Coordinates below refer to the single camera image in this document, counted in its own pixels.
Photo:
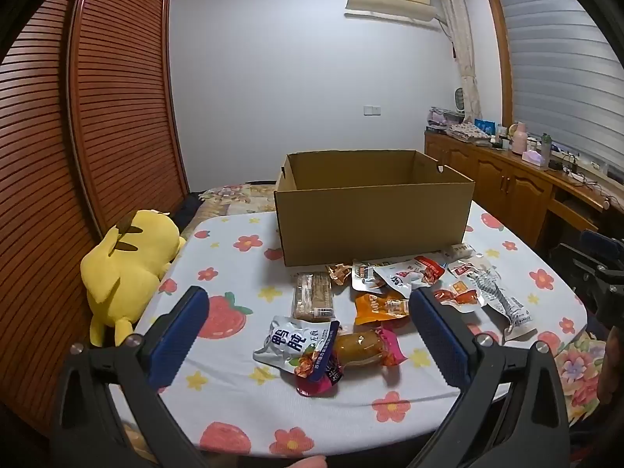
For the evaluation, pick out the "pink thermos bottle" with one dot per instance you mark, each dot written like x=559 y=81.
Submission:
x=519 y=139

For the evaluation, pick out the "folded patterned cloth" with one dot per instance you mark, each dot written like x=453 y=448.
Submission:
x=465 y=131

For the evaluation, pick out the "floral quilt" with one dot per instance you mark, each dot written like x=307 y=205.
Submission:
x=580 y=375

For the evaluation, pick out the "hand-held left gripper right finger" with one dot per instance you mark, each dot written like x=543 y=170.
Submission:
x=438 y=336

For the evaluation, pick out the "pink packet with yellow snack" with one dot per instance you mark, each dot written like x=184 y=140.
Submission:
x=363 y=346

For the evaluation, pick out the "clear packet of crackers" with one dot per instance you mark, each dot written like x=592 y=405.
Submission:
x=312 y=297

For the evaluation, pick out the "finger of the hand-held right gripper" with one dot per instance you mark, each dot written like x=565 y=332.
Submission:
x=597 y=240

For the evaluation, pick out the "pale patterned curtain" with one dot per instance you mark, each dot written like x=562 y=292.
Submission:
x=463 y=48

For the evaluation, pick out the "person's left hand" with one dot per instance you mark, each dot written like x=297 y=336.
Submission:
x=307 y=463

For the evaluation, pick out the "small copper foil wrapper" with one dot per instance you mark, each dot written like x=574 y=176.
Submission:
x=340 y=274

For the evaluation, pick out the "blue box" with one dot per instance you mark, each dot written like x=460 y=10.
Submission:
x=485 y=127

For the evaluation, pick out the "white snack packet red label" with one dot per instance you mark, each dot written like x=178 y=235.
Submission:
x=409 y=273

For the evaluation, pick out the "yellow plush toy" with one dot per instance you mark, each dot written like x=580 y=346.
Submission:
x=126 y=263

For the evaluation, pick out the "slatted wooden wardrobe door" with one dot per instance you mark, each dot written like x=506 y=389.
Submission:
x=126 y=97
x=34 y=180

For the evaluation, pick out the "patterned bed quilt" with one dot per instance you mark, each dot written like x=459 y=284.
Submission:
x=234 y=197

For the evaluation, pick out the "white power strip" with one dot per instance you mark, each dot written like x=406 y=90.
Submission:
x=573 y=171

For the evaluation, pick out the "white orange snack packet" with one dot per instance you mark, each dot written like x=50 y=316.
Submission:
x=365 y=275

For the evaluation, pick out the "strawberry flower print tablecloth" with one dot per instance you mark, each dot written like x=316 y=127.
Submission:
x=234 y=263

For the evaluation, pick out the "grey striped long packet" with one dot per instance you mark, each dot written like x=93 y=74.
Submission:
x=502 y=302

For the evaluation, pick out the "white wall switch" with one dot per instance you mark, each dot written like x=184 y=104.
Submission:
x=373 y=110

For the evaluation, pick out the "small white fan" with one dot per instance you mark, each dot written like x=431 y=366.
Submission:
x=460 y=96

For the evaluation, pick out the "dark cloth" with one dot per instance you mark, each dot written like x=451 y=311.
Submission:
x=187 y=209

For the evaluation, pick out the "green bottle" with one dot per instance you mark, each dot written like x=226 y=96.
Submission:
x=546 y=148

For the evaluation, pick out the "grey striped window blind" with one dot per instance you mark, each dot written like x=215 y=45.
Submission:
x=565 y=68

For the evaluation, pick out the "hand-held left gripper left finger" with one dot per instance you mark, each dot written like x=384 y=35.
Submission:
x=178 y=336

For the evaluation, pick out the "cardboard box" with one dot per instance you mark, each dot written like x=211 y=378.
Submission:
x=375 y=219

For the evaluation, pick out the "small white wrapper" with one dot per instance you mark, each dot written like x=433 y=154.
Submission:
x=458 y=251

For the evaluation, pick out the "wooden cabinet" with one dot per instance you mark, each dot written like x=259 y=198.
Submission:
x=507 y=185

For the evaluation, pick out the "silver snack packet blue label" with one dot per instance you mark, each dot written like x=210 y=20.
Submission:
x=292 y=346

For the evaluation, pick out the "small white packet red patch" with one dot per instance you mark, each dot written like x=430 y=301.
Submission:
x=465 y=270

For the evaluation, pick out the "pink tissue box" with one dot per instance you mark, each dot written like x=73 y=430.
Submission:
x=532 y=158

